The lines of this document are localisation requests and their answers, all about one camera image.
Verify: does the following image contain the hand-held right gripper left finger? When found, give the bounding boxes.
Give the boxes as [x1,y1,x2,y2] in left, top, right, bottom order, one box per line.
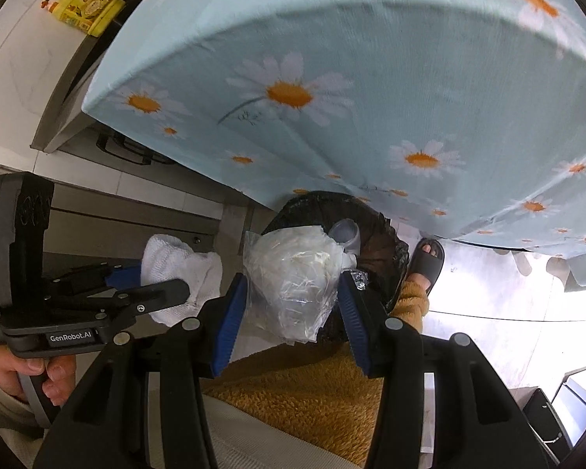
[33,274,249,469]

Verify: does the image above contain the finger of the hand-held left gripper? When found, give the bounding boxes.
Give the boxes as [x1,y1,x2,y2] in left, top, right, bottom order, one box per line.
[46,263,143,298]
[46,279,191,324]

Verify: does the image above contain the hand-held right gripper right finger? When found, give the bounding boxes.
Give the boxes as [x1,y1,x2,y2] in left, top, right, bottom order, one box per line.
[338,272,550,469]

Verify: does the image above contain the white mesh cloth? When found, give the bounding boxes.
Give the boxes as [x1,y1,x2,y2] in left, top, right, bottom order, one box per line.
[141,233,224,326]

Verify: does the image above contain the trash bin with black bag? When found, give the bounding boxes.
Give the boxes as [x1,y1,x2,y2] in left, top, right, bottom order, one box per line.
[261,190,409,344]

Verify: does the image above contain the clear plastic bag white contents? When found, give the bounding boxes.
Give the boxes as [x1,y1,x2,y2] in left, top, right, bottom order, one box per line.
[243,225,353,345]

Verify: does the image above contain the clear plastic cup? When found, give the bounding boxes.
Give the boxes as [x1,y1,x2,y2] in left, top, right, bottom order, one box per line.
[328,219,360,256]

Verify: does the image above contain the person's left hand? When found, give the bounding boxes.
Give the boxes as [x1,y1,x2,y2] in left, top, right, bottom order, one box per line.
[0,352,77,405]

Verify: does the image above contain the grey kitchen cabinet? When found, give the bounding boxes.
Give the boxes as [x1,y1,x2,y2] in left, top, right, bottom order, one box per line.
[0,156,255,306]

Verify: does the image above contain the black slipper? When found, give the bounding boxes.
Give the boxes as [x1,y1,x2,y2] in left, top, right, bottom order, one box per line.
[407,237,445,299]

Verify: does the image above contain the person's brown fleece leg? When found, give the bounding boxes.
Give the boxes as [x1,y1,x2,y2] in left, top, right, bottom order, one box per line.
[200,278,431,466]

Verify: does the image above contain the black box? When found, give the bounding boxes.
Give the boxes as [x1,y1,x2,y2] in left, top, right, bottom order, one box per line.
[520,386,574,448]

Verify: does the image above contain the blue daisy print tablecloth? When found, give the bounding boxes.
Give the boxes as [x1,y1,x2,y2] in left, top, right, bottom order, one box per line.
[80,0,586,288]

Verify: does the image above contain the yellow dish soap bottle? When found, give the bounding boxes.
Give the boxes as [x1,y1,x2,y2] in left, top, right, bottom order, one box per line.
[41,0,126,38]

